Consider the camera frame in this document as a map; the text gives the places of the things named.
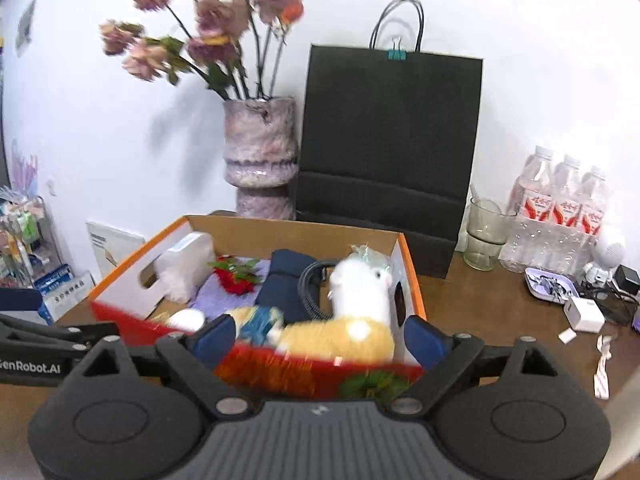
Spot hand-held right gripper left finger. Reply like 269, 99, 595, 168
64, 315, 252, 421

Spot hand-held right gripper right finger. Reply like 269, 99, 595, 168
389, 316, 577, 419

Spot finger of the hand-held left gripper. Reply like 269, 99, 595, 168
0, 287, 44, 314
0, 312, 122, 349

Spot purple fabric pouch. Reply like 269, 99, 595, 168
189, 256, 274, 322

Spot red cardboard box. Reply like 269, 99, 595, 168
89, 214, 429, 404

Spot white translucent plastic box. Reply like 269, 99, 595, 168
153, 232, 215, 304

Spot navy zipper pouch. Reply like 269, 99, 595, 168
254, 248, 321, 322

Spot yellow plush toy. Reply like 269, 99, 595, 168
224, 305, 397, 364

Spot iridescent plastic wrap bundle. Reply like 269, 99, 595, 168
350, 243, 392, 267

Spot black braided cable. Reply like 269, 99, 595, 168
298, 258, 342, 321

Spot wooden desktop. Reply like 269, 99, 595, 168
52, 209, 640, 480

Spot white round object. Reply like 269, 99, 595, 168
168, 308, 207, 334

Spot blue white carton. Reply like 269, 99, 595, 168
37, 265, 96, 322

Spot metal storage rack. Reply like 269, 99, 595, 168
0, 194, 67, 312

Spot red artificial rose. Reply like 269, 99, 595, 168
207, 254, 264, 297

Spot white printed box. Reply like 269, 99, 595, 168
85, 218, 146, 281

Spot clear plastic hangers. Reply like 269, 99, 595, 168
9, 139, 42, 202

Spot small patterned tray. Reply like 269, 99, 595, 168
523, 267, 581, 306

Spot dark board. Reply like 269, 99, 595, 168
0, 104, 11, 187

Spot white charger cube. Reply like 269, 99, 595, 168
563, 295, 607, 334

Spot clear red label water bottle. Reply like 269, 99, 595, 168
500, 145, 554, 274
574, 165, 612, 262
542, 154, 582, 274

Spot white pink paper strip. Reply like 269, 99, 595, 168
592, 333, 615, 401

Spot black paper bag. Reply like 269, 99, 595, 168
294, 0, 485, 281

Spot purple textured vase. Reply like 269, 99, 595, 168
222, 96, 300, 221

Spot white robot toy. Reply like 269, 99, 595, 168
582, 227, 627, 286

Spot black power adapter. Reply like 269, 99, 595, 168
612, 264, 640, 296

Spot dried pink flowers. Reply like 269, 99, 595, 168
98, 0, 306, 102

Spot thin black cable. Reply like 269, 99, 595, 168
579, 280, 637, 327

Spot wall poster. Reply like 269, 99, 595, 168
14, 0, 39, 59

